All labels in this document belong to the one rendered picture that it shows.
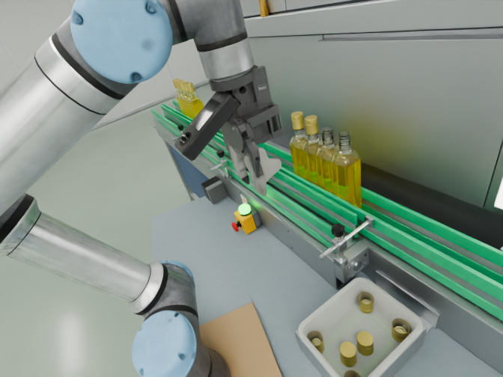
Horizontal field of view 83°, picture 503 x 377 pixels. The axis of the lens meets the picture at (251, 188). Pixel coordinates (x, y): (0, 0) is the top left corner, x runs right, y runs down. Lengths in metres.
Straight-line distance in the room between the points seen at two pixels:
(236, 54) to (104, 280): 0.47
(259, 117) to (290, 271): 0.58
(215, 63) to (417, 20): 0.44
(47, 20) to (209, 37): 5.94
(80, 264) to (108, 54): 0.42
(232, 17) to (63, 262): 0.48
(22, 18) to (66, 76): 6.03
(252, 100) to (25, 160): 0.31
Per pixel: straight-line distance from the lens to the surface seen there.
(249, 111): 0.47
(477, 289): 0.71
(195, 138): 0.43
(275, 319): 0.85
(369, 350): 0.76
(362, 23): 0.80
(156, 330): 0.63
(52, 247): 0.60
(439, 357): 0.82
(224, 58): 0.42
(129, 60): 0.27
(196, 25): 0.42
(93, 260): 0.62
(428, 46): 0.71
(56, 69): 0.31
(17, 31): 6.33
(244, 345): 0.81
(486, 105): 0.69
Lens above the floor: 1.48
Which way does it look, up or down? 34 degrees down
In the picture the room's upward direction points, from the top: 16 degrees counter-clockwise
